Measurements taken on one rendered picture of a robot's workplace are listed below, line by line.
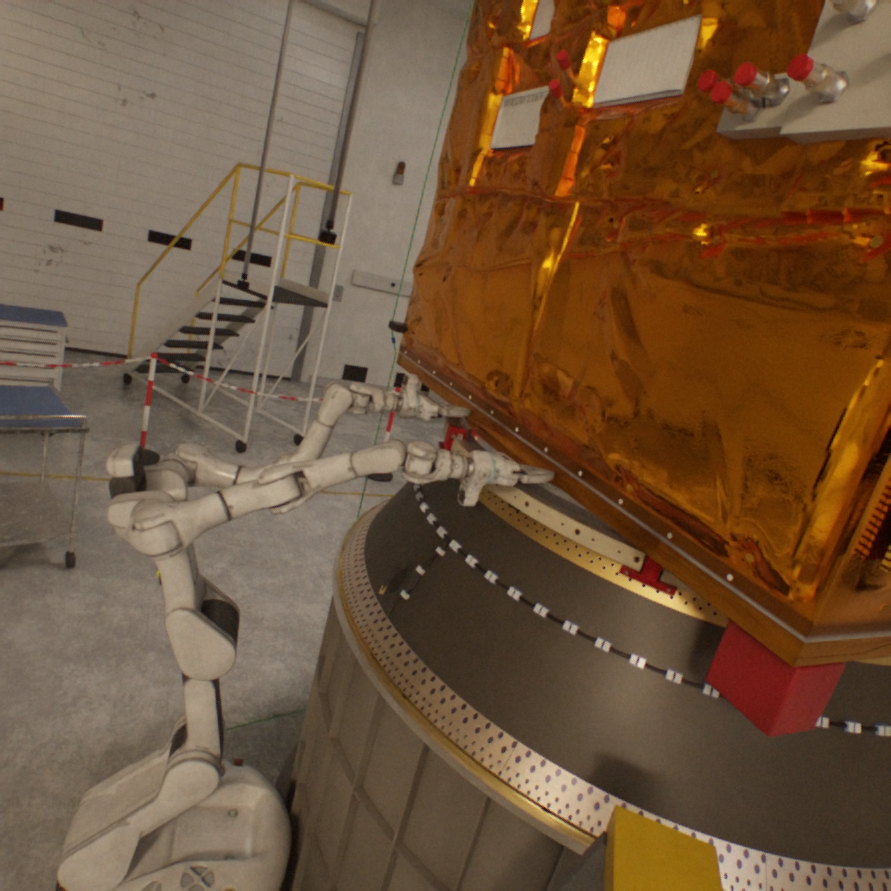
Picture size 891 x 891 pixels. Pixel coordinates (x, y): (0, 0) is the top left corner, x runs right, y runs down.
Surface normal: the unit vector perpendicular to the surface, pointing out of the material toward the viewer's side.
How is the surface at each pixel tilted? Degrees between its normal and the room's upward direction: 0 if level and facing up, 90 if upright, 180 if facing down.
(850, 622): 91
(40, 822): 0
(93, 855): 89
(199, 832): 0
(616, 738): 62
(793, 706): 90
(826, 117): 90
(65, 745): 0
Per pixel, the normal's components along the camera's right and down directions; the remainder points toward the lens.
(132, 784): -0.41, -0.83
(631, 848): 0.24, -0.94
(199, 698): 0.23, 0.31
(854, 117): -0.89, -0.11
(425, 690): -0.31, -0.68
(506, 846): -0.51, 0.10
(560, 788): -0.13, -0.60
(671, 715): -0.16, -0.29
